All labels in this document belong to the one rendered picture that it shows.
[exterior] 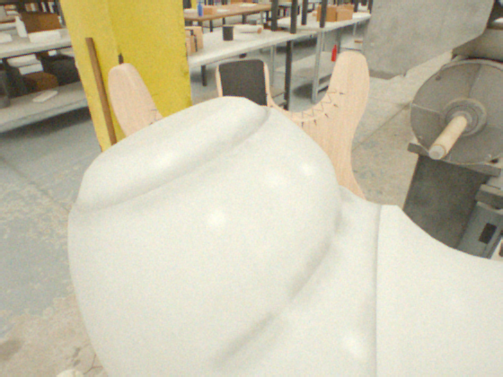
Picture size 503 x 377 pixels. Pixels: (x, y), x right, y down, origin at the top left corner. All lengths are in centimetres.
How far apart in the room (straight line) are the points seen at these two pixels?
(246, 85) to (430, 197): 90
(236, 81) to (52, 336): 182
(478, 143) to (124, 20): 99
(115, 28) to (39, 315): 158
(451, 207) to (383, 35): 72
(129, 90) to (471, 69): 74
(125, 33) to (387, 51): 76
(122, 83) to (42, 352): 174
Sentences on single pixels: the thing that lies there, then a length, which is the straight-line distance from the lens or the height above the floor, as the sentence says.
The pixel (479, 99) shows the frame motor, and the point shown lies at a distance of 95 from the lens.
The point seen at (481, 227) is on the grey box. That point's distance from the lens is 131.
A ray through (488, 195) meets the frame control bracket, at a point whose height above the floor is 103.
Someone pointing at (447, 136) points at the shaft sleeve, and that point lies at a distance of 80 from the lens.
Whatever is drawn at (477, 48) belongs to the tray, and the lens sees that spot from 98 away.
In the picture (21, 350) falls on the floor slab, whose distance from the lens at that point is 213.
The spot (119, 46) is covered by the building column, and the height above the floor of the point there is 135.
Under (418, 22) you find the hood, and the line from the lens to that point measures 65.
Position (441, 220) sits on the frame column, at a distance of 128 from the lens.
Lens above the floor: 157
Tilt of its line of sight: 34 degrees down
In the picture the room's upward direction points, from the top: straight up
